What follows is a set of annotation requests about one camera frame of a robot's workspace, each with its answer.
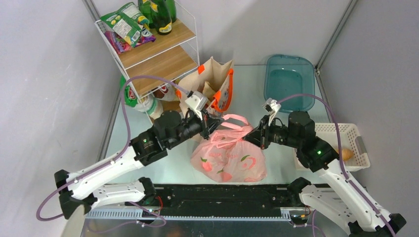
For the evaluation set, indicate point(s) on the purple candy bag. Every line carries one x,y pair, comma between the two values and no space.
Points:
121,46

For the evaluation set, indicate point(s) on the white wire wooden shelf rack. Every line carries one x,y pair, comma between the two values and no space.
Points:
171,56

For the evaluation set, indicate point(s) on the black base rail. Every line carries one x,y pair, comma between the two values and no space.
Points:
223,201

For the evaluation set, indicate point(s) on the beige floral tote bag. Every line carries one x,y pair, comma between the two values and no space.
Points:
215,81

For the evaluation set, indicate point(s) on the green chips bag top shelf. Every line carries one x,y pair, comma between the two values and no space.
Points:
126,23

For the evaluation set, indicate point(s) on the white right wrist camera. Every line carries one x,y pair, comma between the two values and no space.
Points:
272,107

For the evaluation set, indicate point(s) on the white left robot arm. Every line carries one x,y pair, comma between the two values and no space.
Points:
90,187

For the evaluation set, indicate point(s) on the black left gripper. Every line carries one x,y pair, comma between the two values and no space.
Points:
207,123

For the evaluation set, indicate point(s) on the green glass bottle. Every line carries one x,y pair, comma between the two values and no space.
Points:
172,9
161,17
145,9

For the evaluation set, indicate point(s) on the croissant bread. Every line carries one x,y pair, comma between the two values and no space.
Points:
347,154

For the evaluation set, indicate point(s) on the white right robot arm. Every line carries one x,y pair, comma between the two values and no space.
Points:
356,212

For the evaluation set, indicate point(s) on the green white snack bag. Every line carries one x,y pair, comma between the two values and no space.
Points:
148,104

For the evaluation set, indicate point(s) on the green glass bottle front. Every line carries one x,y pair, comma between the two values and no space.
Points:
161,17

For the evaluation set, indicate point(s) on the green glass bottle back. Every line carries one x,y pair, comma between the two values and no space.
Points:
172,9

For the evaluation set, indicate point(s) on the white brown snack bag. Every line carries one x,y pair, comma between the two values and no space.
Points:
165,93

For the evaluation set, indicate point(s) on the white plastic basket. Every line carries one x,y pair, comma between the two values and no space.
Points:
350,139

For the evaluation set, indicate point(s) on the pink plastic bag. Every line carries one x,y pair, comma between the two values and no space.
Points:
226,157

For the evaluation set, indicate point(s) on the green glass bottle middle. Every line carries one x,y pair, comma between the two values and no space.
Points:
145,9

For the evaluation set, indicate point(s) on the teal plastic tray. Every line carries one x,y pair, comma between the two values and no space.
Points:
288,75

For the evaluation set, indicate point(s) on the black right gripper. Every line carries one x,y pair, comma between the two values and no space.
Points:
261,135

